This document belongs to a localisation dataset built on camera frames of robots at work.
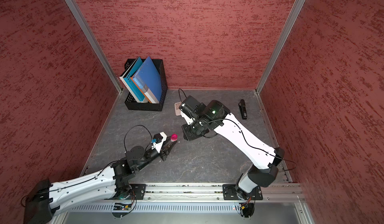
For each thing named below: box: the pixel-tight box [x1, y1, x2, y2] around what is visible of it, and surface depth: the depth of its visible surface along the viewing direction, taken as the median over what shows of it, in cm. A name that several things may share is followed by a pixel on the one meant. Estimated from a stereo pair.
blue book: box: [132, 56, 162, 104], surface depth 105 cm
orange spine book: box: [130, 77, 157, 104], surface depth 97 cm
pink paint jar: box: [170, 133, 178, 142], surface depth 71 cm
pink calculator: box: [174, 101, 182, 116], surface depth 109 cm
